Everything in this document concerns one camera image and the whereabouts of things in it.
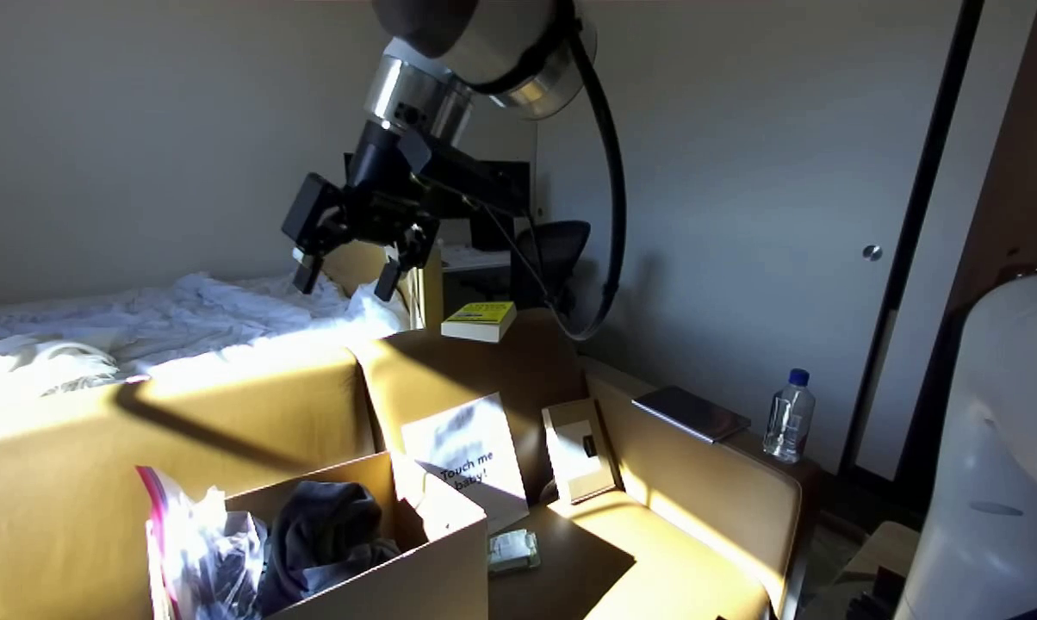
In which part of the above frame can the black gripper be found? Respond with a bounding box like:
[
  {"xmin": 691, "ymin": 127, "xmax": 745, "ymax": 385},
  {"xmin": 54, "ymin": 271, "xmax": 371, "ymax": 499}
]
[{"xmin": 291, "ymin": 119, "xmax": 534, "ymax": 306}]

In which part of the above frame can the clear plastic bag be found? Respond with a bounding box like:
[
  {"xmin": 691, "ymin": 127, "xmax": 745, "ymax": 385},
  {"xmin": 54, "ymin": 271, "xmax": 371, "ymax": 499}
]
[{"xmin": 134, "ymin": 463, "xmax": 276, "ymax": 620}]

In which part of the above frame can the open cardboard box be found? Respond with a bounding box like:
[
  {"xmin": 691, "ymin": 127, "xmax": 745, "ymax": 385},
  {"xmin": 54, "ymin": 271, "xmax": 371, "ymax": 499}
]
[
  {"xmin": 0, "ymin": 340, "xmax": 385, "ymax": 620},
  {"xmin": 140, "ymin": 448, "xmax": 496, "ymax": 620}
]

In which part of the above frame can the wooden bed headboard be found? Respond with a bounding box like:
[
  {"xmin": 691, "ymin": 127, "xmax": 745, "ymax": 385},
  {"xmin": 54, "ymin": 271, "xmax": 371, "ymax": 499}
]
[{"xmin": 319, "ymin": 238, "xmax": 431, "ymax": 331}]

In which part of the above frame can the yellow book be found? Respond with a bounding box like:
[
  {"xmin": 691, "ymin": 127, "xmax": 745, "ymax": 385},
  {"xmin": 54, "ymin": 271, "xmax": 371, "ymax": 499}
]
[{"xmin": 439, "ymin": 297, "xmax": 519, "ymax": 347}]

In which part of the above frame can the black monitor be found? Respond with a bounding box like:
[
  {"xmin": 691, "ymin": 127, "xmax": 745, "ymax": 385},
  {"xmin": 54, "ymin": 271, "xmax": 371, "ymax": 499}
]
[{"xmin": 469, "ymin": 160, "xmax": 534, "ymax": 221}]

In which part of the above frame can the white printed card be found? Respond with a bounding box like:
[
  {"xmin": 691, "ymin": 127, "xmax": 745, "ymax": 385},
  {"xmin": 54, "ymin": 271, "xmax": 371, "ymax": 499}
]
[{"xmin": 396, "ymin": 393, "xmax": 534, "ymax": 535}]

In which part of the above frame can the black office chair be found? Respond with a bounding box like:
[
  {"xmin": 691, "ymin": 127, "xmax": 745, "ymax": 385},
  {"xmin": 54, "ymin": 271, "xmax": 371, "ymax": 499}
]
[{"xmin": 511, "ymin": 216, "xmax": 595, "ymax": 309}]

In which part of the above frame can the small tan carton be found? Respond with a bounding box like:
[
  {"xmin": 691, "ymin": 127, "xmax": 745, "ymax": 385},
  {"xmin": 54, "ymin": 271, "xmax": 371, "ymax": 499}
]
[{"xmin": 536, "ymin": 395, "xmax": 622, "ymax": 510}]

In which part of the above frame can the small green packet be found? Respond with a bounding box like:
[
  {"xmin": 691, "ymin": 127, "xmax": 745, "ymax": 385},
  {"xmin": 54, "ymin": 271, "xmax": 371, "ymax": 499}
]
[{"xmin": 485, "ymin": 525, "xmax": 545, "ymax": 578}]

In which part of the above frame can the dark notebook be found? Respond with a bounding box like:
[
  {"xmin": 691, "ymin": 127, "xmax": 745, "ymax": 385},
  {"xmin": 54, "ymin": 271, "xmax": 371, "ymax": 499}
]
[{"xmin": 627, "ymin": 383, "xmax": 751, "ymax": 448}]

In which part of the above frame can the clear water bottle blue cap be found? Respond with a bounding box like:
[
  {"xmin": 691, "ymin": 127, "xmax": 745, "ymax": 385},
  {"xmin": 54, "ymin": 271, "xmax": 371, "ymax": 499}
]
[{"xmin": 761, "ymin": 365, "xmax": 820, "ymax": 468}]

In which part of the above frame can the flat cardboard piece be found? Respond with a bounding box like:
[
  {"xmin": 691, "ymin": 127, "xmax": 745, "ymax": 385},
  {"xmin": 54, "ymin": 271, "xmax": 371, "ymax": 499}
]
[{"xmin": 836, "ymin": 520, "xmax": 924, "ymax": 592}]

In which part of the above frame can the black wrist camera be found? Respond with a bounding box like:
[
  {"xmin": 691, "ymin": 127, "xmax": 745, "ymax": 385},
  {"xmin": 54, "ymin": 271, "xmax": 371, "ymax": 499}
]
[{"xmin": 279, "ymin": 169, "xmax": 340, "ymax": 251}]

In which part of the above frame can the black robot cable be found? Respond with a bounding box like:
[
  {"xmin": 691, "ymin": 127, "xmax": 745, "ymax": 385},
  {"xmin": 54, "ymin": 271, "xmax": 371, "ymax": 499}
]
[{"xmin": 465, "ymin": 18, "xmax": 633, "ymax": 347}]

